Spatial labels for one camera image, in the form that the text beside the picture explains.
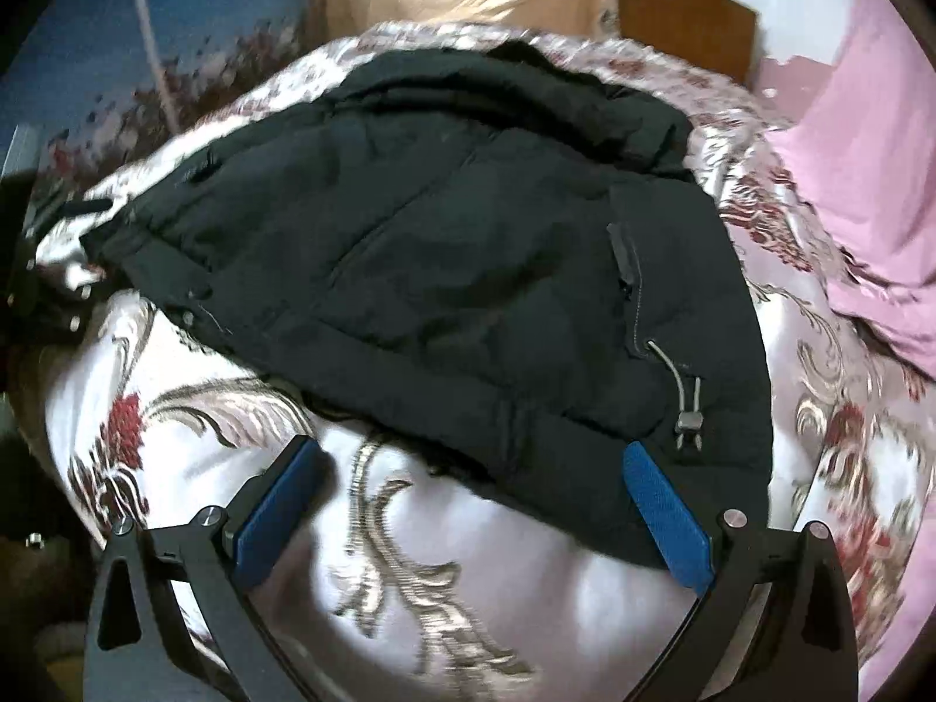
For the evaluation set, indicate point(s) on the black padded jacket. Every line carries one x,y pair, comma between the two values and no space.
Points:
439,270

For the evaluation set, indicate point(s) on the wooden headboard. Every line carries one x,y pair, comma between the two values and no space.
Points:
680,22

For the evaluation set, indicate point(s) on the blue printed fabric wardrobe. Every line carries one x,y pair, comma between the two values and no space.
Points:
88,36

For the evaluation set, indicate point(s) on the floral satin bedspread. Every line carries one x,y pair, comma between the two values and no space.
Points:
439,563

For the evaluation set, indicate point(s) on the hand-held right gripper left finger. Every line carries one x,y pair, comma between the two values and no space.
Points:
281,508

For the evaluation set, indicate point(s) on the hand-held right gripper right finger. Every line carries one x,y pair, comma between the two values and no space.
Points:
665,519

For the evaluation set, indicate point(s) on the pink curtain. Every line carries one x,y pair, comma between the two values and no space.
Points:
863,124

